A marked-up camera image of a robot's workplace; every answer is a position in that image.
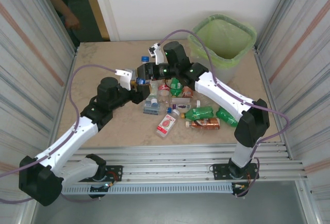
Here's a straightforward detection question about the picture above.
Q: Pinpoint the purple label bottle white cap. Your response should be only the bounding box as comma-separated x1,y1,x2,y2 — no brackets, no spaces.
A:
171,99,202,111

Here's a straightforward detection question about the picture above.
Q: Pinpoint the brown wooden door frame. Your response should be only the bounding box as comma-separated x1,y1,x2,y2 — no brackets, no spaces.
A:
80,0,111,41

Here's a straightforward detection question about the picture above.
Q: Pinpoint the pink guava label bottle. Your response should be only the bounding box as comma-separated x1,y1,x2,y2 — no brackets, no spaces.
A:
155,109,180,138

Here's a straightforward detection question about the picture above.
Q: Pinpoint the translucent white plastic bin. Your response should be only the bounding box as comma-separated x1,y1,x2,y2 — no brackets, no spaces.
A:
188,14,257,85

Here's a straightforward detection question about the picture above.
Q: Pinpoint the person's hand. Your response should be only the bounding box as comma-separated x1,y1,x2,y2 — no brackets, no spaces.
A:
64,14,80,30

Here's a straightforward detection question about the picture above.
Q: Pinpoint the clear unlabelled bottle white cap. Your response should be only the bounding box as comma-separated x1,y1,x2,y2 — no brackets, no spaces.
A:
200,93,215,107

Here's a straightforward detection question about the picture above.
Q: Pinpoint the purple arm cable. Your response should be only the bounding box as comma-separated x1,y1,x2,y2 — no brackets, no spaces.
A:
0,63,119,204
158,29,290,198

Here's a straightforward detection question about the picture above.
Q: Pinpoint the corrugated translucent side panel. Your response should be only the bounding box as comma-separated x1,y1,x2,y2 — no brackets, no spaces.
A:
254,0,330,224
0,0,79,224

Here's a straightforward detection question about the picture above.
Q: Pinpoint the green plastic bin liner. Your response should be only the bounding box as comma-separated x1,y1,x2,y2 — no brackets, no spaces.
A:
187,14,258,70

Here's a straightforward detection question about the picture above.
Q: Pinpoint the aluminium rail base frame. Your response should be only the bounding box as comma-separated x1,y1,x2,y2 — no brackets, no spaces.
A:
60,141,310,185

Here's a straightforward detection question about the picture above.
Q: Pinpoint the red label cola bottle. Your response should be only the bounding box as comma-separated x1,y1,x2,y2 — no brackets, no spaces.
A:
157,81,171,104

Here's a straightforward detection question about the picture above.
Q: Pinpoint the copper label coffee bottle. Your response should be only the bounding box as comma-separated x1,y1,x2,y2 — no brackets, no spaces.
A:
185,117,221,131

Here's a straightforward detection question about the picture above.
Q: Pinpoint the crushed blue label bottle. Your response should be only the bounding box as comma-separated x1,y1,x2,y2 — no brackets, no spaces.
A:
142,99,173,116

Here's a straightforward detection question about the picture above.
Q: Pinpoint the orange brown label tea bottle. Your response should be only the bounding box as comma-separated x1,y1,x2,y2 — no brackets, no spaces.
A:
181,86,194,99

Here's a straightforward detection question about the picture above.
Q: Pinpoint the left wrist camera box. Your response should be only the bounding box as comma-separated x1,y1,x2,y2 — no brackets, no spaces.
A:
115,68,137,90

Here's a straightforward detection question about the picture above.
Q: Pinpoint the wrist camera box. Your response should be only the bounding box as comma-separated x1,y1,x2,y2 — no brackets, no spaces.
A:
148,42,165,65
115,68,137,90

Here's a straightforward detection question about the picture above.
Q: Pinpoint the grey slotted cable tray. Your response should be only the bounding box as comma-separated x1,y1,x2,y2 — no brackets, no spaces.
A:
61,182,234,196

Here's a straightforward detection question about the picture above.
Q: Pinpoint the green bottle yellow cap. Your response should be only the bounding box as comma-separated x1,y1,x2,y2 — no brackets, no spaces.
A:
216,106,239,128
180,106,215,121

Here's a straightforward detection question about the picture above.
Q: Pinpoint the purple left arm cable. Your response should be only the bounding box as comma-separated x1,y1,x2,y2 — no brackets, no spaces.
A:
0,63,119,204

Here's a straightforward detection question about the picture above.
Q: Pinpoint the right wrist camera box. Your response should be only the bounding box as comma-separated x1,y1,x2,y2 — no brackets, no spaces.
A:
148,42,165,65

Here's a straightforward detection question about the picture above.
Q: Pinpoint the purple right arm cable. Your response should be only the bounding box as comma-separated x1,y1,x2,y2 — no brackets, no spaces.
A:
158,29,290,198

